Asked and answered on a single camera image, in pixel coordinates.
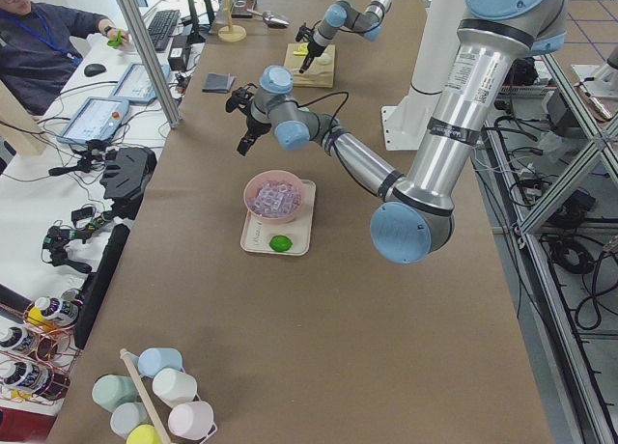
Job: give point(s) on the wooden mug tree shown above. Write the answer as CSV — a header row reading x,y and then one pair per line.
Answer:
x,y
230,32

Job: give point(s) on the green cup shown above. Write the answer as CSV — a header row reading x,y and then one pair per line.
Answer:
x,y
111,391

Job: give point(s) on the computer mouse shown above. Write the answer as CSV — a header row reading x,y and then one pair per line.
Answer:
x,y
93,70

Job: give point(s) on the cream rabbit tray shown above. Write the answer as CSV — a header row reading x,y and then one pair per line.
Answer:
x,y
257,234

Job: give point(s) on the bamboo cutting board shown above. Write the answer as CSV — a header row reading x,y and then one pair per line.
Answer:
x,y
317,76

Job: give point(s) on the teach pendant far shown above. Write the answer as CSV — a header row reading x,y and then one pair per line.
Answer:
x,y
135,85

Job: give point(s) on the blue cup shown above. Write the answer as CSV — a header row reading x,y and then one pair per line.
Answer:
x,y
154,359

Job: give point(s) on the white camera mast base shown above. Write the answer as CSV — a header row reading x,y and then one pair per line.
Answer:
x,y
404,125

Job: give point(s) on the teach pendant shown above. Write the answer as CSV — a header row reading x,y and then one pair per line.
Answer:
x,y
135,85
97,119

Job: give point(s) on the teach pendant near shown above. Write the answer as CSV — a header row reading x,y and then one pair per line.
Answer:
x,y
97,119

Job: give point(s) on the black keyboard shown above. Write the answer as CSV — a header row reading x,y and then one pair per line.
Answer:
x,y
161,28

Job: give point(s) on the grey cup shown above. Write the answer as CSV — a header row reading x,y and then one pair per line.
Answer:
x,y
127,417

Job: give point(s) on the pink bowl of ice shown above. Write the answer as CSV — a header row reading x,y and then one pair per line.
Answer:
x,y
274,196

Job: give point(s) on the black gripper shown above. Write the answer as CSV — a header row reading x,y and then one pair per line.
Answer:
x,y
253,124
311,48

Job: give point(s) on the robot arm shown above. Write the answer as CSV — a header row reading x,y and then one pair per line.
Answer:
x,y
483,39
341,15

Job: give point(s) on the pink cup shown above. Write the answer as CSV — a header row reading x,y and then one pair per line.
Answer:
x,y
192,420

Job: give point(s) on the copper wire bottle basket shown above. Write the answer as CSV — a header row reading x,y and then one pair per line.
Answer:
x,y
37,348

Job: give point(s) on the aluminium frame post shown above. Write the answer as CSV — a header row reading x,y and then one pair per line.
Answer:
x,y
142,42

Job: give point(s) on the white cup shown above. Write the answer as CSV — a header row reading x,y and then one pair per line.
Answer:
x,y
174,387

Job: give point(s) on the wooden cup rack stick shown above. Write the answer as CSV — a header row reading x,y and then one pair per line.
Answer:
x,y
160,430

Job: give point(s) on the metal ice scoop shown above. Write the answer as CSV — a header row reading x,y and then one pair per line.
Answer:
x,y
271,19

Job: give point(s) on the seated person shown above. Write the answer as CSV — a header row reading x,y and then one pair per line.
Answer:
x,y
37,56

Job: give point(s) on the green lime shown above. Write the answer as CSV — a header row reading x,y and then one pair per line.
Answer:
x,y
280,244

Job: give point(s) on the yellow cup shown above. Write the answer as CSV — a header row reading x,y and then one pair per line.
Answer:
x,y
143,434

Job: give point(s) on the grey folded cloth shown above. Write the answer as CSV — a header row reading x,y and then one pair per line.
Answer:
x,y
218,83

